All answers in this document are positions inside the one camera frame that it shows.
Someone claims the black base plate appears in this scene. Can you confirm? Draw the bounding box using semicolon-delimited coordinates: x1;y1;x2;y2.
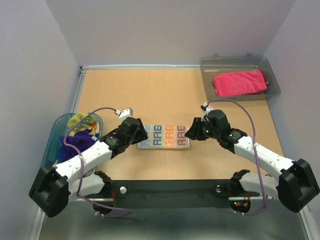
81;170;261;218

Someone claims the pink towel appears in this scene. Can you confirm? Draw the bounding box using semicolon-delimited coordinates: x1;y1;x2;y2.
213;70;268;97

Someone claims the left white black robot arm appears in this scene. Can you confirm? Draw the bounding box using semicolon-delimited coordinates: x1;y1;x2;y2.
28;117;148;218

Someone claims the clear grey plastic bin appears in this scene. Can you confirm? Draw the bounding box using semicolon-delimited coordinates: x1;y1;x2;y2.
199;55;281;101

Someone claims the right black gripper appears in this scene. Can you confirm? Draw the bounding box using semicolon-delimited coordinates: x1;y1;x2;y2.
183;117;220;141

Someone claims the yellow patterned towel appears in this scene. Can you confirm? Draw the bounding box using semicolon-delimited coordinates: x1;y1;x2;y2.
67;113;100;137

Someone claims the patterned light blue towel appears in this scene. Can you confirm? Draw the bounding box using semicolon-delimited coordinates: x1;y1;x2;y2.
137;124;191;150

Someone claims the teal plastic laundry bin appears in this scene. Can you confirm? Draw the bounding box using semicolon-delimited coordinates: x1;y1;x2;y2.
41;113;103;177

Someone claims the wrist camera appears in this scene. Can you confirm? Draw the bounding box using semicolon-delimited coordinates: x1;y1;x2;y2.
115;107;133;123
200;102;214;115

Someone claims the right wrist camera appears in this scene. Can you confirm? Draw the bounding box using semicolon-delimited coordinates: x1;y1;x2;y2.
200;102;214;115

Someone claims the purple towel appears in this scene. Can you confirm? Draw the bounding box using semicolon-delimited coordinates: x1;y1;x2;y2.
57;129;98;163

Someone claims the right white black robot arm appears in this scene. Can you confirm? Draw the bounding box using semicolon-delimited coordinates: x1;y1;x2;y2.
185;109;320;213

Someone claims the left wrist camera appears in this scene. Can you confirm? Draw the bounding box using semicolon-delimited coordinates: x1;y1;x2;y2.
115;107;133;123

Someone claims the aluminium front rail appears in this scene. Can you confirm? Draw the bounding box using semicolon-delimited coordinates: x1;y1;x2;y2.
39;177;309;201

